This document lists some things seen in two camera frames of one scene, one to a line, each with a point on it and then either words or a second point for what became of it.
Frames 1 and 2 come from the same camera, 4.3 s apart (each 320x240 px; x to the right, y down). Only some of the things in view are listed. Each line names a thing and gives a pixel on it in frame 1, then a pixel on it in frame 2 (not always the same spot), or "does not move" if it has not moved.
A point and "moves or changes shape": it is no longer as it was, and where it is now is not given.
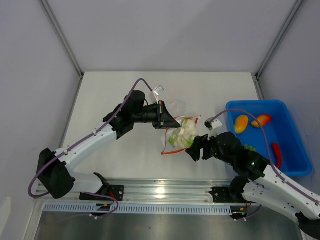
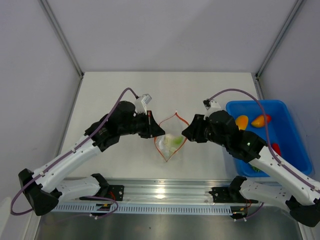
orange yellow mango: [241, 123] does not move
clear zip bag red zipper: [179, 138] moves or changes shape
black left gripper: [164, 119] to [152, 128]
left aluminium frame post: [61, 35] does not move
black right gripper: [202, 142] to [193, 132]
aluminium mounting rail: [142, 195] does not move
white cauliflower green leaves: [185, 136] moves or changes shape
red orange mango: [263, 119] does not move
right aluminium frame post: [296, 8] does not move
